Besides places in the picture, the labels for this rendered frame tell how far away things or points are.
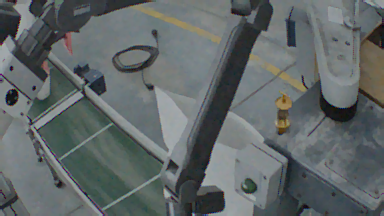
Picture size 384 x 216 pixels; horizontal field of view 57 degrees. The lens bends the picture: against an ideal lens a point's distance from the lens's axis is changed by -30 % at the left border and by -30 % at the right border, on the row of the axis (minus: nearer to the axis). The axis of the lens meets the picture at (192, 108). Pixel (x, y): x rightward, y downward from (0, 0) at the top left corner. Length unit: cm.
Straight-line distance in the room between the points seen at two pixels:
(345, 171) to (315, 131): 11
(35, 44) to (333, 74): 51
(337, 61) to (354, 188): 24
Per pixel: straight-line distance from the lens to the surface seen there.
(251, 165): 67
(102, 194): 194
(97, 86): 259
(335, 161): 66
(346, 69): 72
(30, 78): 74
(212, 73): 89
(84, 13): 73
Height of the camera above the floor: 181
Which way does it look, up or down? 39 degrees down
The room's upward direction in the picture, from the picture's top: 7 degrees counter-clockwise
